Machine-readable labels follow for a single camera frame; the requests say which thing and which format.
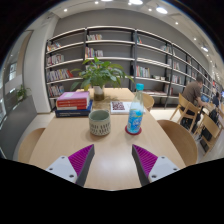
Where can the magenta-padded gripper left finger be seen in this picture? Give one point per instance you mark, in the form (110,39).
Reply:
(63,168)

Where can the grey wall shelf with books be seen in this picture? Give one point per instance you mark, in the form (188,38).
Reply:
(110,50)

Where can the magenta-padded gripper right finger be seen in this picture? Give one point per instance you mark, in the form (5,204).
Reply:
(161,168)

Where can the clear bottle with blue cap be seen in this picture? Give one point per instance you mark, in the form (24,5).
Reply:
(135,118)

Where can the pink book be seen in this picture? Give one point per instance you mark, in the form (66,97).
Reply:
(73,95)

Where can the open laptop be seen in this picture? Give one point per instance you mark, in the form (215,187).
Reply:
(205,98)

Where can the green potted plant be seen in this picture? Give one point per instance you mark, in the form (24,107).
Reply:
(100,73)

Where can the person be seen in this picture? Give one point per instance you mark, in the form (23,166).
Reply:
(216,100)
(192,93)

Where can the grey-green patterned ceramic cup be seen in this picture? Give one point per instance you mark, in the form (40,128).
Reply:
(99,125)

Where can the small potted plant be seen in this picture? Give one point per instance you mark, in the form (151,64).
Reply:
(22,92)

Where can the thin red and white book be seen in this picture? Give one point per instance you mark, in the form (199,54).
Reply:
(71,107)

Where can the dark blue book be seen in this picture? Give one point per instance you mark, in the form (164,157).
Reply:
(73,113)

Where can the wooden slatted chair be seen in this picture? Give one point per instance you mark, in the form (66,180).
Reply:
(210,125)
(188,108)

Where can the round ceiling lights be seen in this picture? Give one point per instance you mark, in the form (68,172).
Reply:
(161,10)

